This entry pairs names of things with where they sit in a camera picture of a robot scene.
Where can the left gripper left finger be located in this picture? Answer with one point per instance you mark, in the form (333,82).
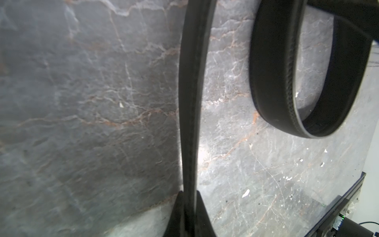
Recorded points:
(174,226)

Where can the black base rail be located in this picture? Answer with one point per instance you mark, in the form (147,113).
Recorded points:
(330,223)

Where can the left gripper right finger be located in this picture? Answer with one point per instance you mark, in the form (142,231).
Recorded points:
(203,224)

